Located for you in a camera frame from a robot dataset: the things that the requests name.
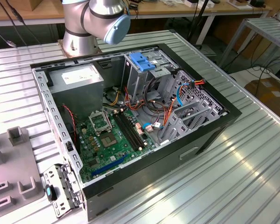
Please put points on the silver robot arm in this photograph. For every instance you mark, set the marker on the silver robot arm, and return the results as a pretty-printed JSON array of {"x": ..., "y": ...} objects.
[{"x": 77, "y": 21}]

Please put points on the grey disk bay cage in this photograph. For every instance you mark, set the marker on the grey disk bay cage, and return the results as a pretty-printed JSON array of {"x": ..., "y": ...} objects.
[{"x": 179, "y": 130}]

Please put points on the black RAM slot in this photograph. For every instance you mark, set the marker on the black RAM slot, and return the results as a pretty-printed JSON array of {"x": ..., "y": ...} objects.
[
  {"x": 134, "y": 128},
  {"x": 131, "y": 130},
  {"x": 128, "y": 131},
  {"x": 125, "y": 133}
]

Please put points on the grey optical drive cage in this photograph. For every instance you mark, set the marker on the grey optical drive cage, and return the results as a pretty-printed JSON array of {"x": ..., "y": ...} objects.
[{"x": 135, "y": 84}]

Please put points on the CPU socket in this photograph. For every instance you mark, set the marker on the CPU socket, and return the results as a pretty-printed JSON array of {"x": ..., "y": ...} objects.
[{"x": 108, "y": 140}]

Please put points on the green motherboard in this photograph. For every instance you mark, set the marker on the green motherboard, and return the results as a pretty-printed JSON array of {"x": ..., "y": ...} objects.
[{"x": 121, "y": 151}]

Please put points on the blue plastic drive latch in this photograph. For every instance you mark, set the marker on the blue plastic drive latch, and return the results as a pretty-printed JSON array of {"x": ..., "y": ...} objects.
[{"x": 140, "y": 61}]

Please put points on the black open PC case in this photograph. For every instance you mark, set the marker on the black open PC case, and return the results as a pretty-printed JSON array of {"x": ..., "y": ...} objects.
[{"x": 154, "y": 168}]

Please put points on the grey power supply unit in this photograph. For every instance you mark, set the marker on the grey power supply unit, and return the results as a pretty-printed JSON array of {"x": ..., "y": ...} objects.
[{"x": 79, "y": 93}]

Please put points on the blue expansion slot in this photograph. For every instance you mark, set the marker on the blue expansion slot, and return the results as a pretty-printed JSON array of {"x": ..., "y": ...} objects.
[{"x": 107, "y": 166}]

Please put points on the black case fan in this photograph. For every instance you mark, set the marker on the black case fan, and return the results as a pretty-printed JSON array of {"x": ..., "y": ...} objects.
[{"x": 67, "y": 126}]

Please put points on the black case latch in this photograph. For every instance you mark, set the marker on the black case latch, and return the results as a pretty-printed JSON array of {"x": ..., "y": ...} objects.
[{"x": 69, "y": 146}]

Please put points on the wooden desk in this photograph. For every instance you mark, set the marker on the wooden desk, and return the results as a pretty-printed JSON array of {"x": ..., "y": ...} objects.
[{"x": 154, "y": 9}]

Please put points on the small white box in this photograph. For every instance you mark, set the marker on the small white box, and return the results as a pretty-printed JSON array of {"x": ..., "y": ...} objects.
[{"x": 192, "y": 3}]

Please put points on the black dongle teal label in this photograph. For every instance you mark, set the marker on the black dongle teal label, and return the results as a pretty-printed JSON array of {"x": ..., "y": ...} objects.
[{"x": 49, "y": 192}]

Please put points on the grey parts rack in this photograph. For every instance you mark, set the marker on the grey parts rack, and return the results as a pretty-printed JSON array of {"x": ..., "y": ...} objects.
[{"x": 14, "y": 163}]

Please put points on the small brown cardboard box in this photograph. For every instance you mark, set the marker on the small brown cardboard box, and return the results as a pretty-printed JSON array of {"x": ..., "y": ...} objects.
[{"x": 35, "y": 4}]

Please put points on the metal slat side table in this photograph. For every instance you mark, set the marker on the metal slat side table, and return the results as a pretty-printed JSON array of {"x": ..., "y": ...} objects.
[{"x": 270, "y": 28}]

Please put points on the black power adapter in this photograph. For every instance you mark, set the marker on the black power adapter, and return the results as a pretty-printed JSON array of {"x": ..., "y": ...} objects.
[{"x": 257, "y": 2}]

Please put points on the metal card retention bracket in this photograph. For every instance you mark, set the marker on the metal card retention bracket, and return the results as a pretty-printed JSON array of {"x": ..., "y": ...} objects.
[{"x": 65, "y": 186}]

